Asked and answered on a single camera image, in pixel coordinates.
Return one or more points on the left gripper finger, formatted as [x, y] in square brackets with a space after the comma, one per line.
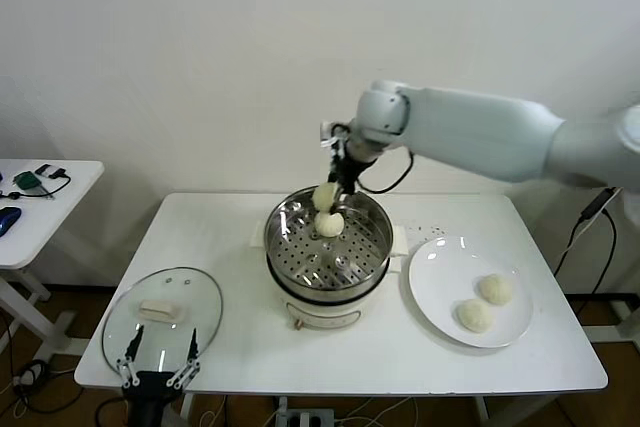
[190, 364]
[127, 369]

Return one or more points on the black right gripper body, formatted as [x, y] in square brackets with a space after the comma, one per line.
[352, 172]

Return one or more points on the white power strip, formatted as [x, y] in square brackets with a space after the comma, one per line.
[310, 418]

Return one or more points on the white stand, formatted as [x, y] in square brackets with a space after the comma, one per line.
[627, 317]

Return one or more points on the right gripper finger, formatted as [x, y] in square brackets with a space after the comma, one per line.
[344, 202]
[332, 177]

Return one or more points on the white side table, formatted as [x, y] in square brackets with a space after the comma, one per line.
[50, 227]

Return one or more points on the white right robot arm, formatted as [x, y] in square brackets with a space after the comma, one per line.
[475, 132]

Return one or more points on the blue device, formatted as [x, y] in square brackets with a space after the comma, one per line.
[7, 221]

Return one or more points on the white steamed baozi bun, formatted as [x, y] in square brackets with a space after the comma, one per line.
[328, 224]
[473, 315]
[495, 288]
[323, 196]

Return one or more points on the black and white adapter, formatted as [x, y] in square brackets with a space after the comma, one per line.
[47, 170]

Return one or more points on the perforated stainless steamer basket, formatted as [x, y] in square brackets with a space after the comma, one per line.
[300, 252]

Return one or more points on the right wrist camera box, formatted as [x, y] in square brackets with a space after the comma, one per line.
[327, 134]

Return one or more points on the white electric cooker pot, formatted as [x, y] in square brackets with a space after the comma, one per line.
[320, 314]

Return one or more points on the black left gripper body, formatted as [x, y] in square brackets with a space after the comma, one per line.
[147, 397]

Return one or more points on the green device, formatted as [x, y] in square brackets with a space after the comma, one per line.
[26, 180]

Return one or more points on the white round plate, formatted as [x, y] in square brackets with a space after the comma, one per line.
[435, 277]

